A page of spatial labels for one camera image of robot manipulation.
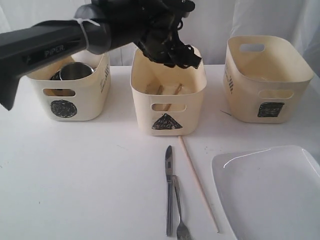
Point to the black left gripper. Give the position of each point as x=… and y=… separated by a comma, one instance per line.
x=160, y=42

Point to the brown wooden chopstick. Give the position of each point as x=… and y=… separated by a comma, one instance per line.
x=176, y=92

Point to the steel mug with wire handle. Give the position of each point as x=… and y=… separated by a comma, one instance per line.
x=75, y=71

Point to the steel table knife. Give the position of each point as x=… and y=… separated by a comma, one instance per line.
x=169, y=182

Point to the light wooden chopstick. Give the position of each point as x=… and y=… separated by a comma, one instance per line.
x=199, y=184

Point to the steel fork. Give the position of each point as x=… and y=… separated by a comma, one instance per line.
x=182, y=232

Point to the steel spoon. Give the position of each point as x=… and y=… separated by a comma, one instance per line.
x=159, y=92

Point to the shiny steel mug front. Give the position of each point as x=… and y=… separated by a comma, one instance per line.
x=55, y=77

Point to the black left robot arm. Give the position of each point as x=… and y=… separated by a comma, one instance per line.
x=98, y=27

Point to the white backdrop curtain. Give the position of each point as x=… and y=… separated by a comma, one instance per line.
x=208, y=27

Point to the cream bin with triangle mark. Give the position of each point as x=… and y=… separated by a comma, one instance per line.
x=183, y=116

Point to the white zip tie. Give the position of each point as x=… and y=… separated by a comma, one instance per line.
x=81, y=22

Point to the cream bin with circle mark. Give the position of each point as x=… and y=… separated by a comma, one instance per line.
x=73, y=100

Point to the cream bin with square mark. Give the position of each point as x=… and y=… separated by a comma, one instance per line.
x=264, y=78

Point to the white square plate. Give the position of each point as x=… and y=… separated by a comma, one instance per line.
x=269, y=194

